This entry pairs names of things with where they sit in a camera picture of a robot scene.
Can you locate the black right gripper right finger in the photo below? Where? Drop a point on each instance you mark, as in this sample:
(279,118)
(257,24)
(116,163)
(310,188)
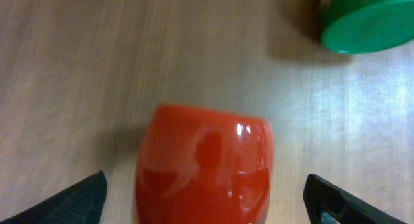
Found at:
(327,203)

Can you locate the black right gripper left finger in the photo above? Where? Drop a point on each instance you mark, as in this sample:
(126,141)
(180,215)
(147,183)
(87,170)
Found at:
(81,203)

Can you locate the red yellow sauce bottle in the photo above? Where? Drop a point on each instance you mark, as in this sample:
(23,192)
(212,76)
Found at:
(198,165)

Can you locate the green lidded jar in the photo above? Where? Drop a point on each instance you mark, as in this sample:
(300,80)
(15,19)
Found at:
(365,26)

